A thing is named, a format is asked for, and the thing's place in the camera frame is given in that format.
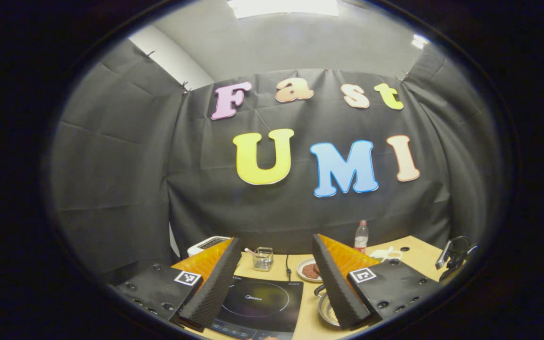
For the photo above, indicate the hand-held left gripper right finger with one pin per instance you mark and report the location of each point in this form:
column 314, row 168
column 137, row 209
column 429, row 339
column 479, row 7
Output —
column 335, row 293

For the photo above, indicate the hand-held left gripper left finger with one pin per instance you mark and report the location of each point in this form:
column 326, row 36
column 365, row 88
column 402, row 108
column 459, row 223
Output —
column 215, row 288

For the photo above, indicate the black induction cooktop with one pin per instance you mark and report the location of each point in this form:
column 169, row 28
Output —
column 262, row 302

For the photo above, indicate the brown meat patty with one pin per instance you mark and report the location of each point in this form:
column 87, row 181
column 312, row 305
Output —
column 318, row 269
column 309, row 270

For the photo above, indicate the white round plate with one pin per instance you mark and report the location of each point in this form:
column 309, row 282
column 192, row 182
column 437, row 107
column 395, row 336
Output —
column 302, row 276

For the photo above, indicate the white toaster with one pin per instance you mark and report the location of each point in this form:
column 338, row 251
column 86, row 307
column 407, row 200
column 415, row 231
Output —
column 206, row 244

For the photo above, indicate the pink straw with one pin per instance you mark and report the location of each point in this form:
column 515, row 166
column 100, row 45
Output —
column 250, row 251

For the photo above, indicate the clear water bottle red label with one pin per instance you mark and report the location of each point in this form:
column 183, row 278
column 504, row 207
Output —
column 361, row 238

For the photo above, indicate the white divided plate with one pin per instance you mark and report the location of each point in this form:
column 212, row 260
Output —
column 387, row 254

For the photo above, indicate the black backdrop cloth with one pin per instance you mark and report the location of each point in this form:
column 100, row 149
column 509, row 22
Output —
column 158, row 156

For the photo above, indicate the small ceiling light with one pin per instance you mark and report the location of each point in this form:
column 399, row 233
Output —
column 420, row 41

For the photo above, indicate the large ceiling light panel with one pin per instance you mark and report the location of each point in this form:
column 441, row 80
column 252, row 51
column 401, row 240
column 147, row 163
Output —
column 281, row 7

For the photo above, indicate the black clamp camera mount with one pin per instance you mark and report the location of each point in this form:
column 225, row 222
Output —
column 456, row 257

